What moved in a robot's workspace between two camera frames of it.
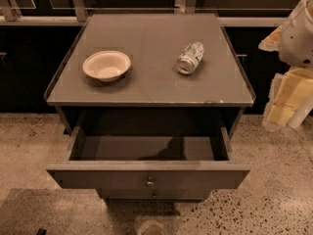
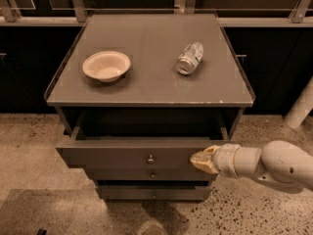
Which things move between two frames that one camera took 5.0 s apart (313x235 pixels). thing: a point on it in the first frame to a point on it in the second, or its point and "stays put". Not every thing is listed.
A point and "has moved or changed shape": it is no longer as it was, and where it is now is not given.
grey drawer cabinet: [147, 104] stays put
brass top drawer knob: [150, 182] to [151, 160]
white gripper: [297, 43] to [226, 161]
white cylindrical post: [299, 113] stays put
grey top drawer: [151, 158] has moved or changed shape
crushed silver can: [191, 58] stays put
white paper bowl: [107, 66] stays put
